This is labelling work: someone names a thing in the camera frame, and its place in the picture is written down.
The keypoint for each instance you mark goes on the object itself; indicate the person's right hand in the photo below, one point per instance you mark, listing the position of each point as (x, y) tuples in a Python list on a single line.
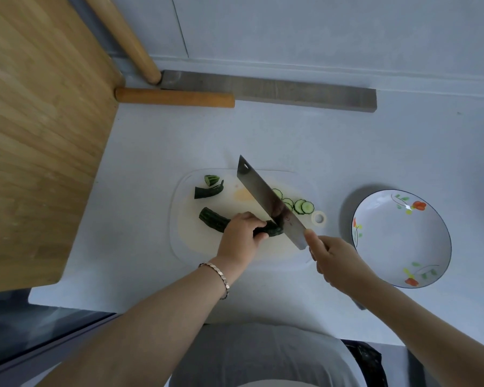
[(339, 266)]

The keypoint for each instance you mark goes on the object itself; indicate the person's left hand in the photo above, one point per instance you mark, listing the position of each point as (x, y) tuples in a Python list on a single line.
[(238, 241)]

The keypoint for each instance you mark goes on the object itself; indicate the dark green cucumber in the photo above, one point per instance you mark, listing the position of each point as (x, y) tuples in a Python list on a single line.
[(211, 219)]

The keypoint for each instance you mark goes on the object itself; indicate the translucent plastic cutting board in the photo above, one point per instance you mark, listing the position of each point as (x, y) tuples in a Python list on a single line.
[(193, 241)]

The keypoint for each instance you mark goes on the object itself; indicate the steel cleaver knife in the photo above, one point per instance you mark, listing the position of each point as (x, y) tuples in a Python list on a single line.
[(258, 189)]

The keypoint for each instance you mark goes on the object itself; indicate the cucumber stem tip piece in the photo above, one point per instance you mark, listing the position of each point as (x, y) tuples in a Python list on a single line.
[(205, 192)]

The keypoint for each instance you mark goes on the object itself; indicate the white floral plate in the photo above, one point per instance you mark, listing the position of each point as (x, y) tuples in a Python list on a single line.
[(399, 241)]

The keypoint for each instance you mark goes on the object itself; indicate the striped cucumber end piece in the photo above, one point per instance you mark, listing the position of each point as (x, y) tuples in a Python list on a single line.
[(211, 180)]

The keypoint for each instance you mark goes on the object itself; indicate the person's left forearm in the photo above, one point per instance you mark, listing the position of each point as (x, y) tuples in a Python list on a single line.
[(145, 334)]

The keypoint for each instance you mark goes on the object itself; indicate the person's right forearm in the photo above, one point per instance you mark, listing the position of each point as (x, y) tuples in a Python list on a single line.
[(427, 338)]

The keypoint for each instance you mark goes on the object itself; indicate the short wooden rolling pin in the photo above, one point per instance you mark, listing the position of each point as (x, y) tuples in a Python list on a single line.
[(173, 97)]

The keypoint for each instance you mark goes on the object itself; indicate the black trash bag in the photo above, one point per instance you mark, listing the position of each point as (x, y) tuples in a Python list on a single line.
[(369, 358)]

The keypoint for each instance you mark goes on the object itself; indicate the grey shirt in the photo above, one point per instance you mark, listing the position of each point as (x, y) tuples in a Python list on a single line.
[(266, 354)]

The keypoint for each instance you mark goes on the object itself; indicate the long grey sharpening stone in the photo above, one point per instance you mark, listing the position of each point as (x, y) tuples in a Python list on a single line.
[(274, 90)]

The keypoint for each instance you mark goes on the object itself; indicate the large wooden cutting board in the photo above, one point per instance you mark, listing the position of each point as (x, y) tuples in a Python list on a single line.
[(40, 149)]

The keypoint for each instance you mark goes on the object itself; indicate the dark glass panel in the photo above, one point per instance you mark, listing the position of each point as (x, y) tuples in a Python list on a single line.
[(24, 326)]

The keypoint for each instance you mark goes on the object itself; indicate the thick light wooden rolling pin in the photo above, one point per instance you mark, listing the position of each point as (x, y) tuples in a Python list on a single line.
[(125, 36)]

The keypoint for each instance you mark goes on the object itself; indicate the grey pipe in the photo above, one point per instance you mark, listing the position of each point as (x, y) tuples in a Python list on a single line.
[(101, 32)]

